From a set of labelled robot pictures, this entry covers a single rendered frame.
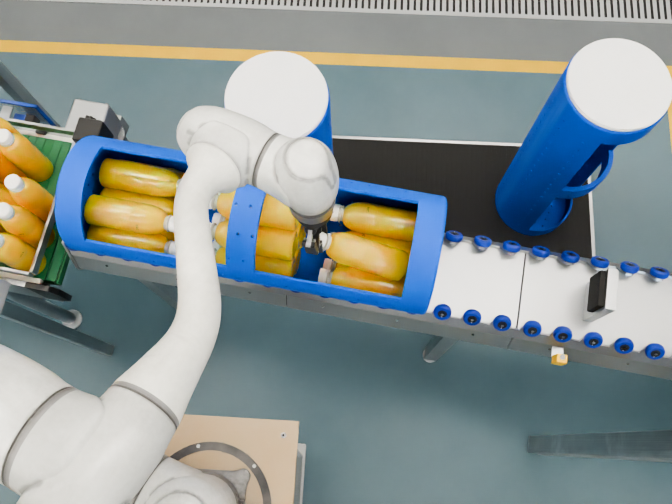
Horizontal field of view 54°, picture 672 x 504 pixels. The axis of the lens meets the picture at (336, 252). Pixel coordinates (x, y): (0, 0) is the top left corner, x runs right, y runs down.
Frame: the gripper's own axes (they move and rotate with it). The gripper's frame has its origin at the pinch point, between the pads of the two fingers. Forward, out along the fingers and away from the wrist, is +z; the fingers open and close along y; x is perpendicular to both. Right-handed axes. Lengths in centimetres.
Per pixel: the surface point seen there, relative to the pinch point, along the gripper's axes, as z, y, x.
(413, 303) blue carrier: 9.3, -8.9, -23.2
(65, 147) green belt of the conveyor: 33, 23, 80
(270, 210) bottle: 2.9, 4.9, 12.0
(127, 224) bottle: 8.2, -2.8, 45.2
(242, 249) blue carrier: 3.5, -5.0, 16.3
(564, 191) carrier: 62, 48, -68
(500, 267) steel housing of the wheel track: 31, 10, -45
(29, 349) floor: 123, -30, 118
